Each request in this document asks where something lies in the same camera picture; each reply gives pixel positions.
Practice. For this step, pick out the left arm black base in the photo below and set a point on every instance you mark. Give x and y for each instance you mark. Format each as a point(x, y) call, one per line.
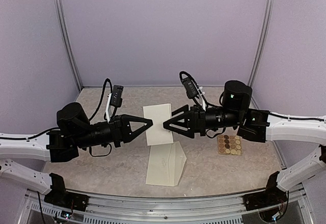
point(59, 196)

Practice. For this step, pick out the right aluminium frame post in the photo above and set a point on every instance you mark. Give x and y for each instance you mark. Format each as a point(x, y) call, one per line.
point(261, 42)

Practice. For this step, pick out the aluminium frame post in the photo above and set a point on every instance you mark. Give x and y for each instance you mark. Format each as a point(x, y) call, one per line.
point(261, 42)
point(67, 44)

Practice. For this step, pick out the cream paper envelope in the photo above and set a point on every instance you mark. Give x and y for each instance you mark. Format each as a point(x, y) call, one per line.
point(165, 164)

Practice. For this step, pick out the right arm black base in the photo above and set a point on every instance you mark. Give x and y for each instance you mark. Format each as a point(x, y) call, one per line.
point(270, 196)

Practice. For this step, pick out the brown sticker sheet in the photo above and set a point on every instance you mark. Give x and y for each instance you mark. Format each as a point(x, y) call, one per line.
point(229, 145)

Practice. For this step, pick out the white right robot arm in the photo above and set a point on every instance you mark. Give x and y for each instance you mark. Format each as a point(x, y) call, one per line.
point(256, 126)

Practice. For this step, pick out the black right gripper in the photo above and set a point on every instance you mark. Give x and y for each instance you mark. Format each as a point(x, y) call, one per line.
point(195, 121)

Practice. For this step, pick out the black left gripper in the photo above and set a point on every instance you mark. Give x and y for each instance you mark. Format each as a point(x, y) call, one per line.
point(120, 129)

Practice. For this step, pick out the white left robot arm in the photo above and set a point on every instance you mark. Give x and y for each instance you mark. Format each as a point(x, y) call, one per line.
point(62, 144)

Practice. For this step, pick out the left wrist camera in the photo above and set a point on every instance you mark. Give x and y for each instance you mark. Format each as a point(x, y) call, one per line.
point(114, 102)

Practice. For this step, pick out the left aluminium frame post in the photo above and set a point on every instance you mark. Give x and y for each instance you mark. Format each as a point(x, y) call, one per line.
point(67, 44)

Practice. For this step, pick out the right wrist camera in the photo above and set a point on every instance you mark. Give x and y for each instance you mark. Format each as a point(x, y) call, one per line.
point(194, 92)

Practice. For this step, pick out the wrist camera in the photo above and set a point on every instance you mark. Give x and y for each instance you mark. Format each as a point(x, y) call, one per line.
point(114, 102)
point(194, 92)

